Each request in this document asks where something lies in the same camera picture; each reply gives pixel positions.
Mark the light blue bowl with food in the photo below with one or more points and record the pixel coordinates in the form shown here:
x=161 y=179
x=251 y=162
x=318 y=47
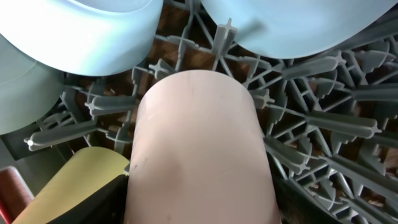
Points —
x=90 y=38

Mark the pink plastic cup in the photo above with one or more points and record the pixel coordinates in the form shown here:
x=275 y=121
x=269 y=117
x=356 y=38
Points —
x=198 y=155

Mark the light blue plate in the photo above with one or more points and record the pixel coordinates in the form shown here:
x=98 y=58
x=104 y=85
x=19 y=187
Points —
x=287 y=29

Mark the red serving tray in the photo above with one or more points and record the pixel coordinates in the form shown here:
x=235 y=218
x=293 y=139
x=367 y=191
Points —
x=15 y=195

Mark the yellow plastic cup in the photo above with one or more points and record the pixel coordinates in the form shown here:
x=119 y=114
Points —
x=88 y=170

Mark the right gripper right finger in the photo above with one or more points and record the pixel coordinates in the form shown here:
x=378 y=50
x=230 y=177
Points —
x=296 y=209

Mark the grey dishwasher rack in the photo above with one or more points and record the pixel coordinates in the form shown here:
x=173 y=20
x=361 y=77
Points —
x=322 y=117

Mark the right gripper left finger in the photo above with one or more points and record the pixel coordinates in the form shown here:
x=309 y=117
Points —
x=105 y=206

